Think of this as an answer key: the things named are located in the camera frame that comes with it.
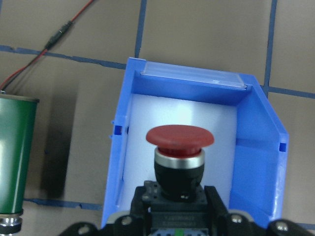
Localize red push button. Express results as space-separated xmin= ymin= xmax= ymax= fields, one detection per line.
xmin=145 ymin=125 xmax=214 ymax=236

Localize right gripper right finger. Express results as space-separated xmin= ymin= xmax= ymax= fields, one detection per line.
xmin=204 ymin=186 xmax=231 ymax=236

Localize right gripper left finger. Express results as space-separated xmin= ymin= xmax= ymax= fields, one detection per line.
xmin=128 ymin=186 xmax=152 ymax=236

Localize red black conveyor wire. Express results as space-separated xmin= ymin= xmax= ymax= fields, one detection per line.
xmin=0 ymin=0 xmax=95 ymax=90

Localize right blue plastic bin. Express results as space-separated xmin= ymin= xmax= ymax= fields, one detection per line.
xmin=102 ymin=58 xmax=289 ymax=227

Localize green conveyor belt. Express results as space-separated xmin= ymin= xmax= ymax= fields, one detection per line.
xmin=0 ymin=93 xmax=39 ymax=236

